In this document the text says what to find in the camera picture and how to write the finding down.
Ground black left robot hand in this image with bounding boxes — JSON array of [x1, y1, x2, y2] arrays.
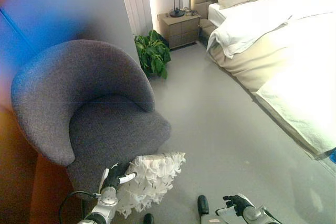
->
[[100, 162, 138, 188]]

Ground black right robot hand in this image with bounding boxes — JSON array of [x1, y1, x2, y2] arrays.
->
[[215, 194, 256, 218]]

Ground white feathery fringed pillow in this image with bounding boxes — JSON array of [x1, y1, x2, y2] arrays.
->
[[113, 151, 186, 219]]

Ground black right robot foot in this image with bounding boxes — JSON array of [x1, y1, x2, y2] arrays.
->
[[197, 195, 209, 220]]

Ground grey round fabric armchair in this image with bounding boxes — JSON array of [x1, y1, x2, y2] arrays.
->
[[10, 39, 172, 198]]

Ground white textured bed throw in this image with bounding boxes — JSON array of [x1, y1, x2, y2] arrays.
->
[[256, 77, 336, 154]]

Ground green leafy potted plant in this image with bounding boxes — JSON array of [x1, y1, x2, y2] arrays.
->
[[134, 30, 172, 80]]

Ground beige upholstered bed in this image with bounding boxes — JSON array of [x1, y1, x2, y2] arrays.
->
[[190, 0, 336, 156]]

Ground beige wooden nightstand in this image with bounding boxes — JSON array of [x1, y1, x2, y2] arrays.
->
[[157, 12, 201, 49]]

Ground white ribbed curtain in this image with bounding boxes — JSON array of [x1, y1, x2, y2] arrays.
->
[[118, 0, 153, 35]]

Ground white duvet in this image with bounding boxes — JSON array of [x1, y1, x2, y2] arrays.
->
[[206, 0, 336, 59]]

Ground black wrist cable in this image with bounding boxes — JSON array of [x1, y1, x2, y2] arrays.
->
[[58, 191, 102, 224]]

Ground black cables on nightstand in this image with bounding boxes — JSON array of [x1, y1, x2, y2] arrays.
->
[[183, 6, 200, 16]]

